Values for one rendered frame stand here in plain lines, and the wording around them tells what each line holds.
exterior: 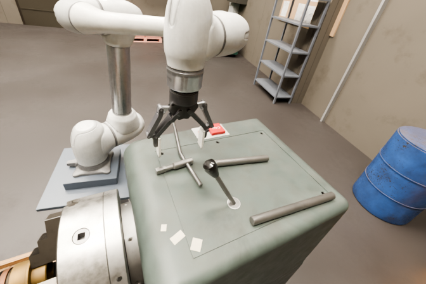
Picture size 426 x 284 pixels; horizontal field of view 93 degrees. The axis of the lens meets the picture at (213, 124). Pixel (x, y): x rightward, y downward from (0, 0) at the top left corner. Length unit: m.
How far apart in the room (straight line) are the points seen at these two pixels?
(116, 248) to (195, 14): 0.52
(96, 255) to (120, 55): 0.77
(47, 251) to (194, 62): 0.58
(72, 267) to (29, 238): 1.64
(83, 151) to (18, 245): 1.16
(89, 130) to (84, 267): 0.72
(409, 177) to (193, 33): 2.35
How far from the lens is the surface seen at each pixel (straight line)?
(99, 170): 1.29
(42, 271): 0.72
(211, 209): 0.56
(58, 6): 0.94
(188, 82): 0.48
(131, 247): 0.61
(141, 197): 0.59
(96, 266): 0.57
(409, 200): 2.69
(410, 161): 2.49
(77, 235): 0.59
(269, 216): 0.57
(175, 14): 0.45
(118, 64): 1.05
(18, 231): 2.28
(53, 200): 1.33
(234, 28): 0.56
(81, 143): 1.18
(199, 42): 0.45
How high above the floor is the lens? 1.72
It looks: 34 degrees down
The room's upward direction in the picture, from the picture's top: 9 degrees clockwise
